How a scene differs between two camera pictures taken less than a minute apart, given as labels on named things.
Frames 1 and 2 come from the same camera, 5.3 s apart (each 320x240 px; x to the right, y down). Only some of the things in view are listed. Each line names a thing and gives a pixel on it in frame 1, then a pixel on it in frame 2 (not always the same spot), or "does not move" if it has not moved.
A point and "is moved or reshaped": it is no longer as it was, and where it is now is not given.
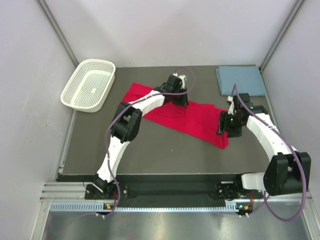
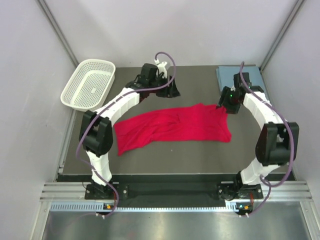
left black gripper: (183, 101) → (170, 91)
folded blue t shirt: (248, 78) does not move
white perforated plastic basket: (87, 88) does not move
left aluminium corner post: (58, 31) does not move
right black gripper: (224, 126) → (224, 102)
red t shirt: (201, 122) is moved or reshaped
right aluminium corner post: (296, 10) does not move
